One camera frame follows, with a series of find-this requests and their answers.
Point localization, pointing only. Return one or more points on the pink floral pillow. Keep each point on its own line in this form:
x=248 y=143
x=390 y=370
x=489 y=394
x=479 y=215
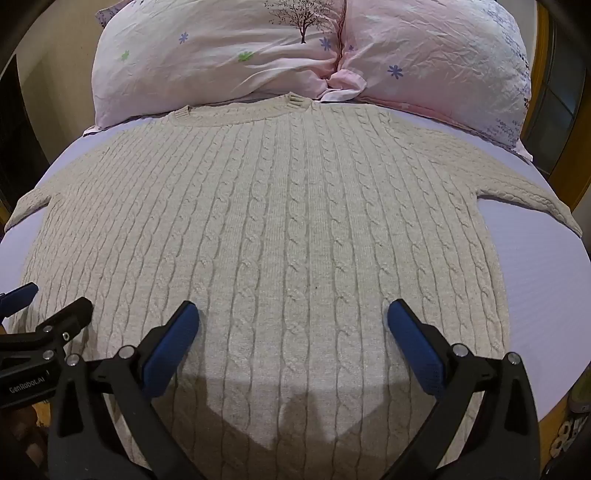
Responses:
x=207 y=55
x=438 y=60

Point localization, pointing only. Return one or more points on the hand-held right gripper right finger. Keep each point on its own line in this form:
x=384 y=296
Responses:
x=415 y=344

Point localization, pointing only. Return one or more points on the yellow-framed window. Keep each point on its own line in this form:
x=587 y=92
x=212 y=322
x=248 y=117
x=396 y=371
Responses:
x=561 y=92

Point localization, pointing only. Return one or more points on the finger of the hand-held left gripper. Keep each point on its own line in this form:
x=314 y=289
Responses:
x=69 y=318
x=18 y=295

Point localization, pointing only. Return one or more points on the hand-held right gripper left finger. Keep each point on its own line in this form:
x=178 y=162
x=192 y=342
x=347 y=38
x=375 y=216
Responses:
x=173 y=344

